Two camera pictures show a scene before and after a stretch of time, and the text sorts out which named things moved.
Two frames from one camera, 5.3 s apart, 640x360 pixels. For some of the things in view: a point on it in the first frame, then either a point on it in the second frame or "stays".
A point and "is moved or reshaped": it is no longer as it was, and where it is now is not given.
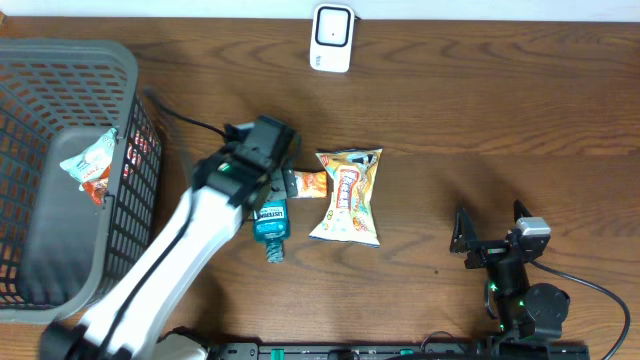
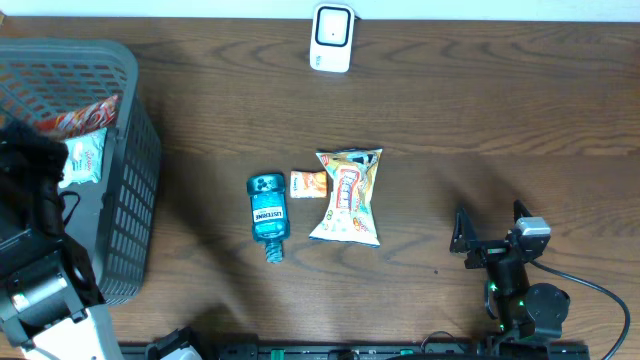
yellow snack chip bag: (351, 216) stays
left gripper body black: (275, 185) -> (24, 177)
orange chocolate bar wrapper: (97, 187) -> (82, 120)
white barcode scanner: (331, 46) stays
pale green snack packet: (92, 161) is moved or reshaped
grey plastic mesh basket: (63, 254) stays
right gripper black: (487, 251) stays
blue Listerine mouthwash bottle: (271, 225) stays
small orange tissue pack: (311, 184) stays
